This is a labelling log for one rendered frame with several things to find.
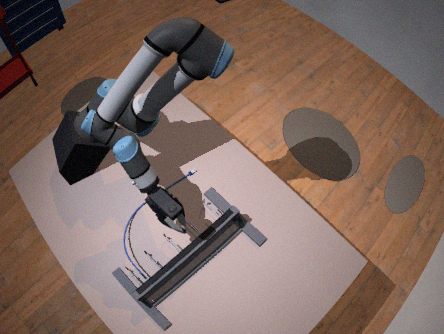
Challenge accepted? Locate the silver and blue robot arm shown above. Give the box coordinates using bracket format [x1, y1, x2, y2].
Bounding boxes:
[74, 17, 234, 221]

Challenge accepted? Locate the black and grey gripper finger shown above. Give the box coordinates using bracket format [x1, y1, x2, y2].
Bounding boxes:
[156, 213, 185, 234]
[175, 197, 187, 233]

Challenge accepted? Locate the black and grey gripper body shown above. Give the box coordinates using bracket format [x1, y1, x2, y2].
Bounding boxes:
[139, 177, 176, 217]

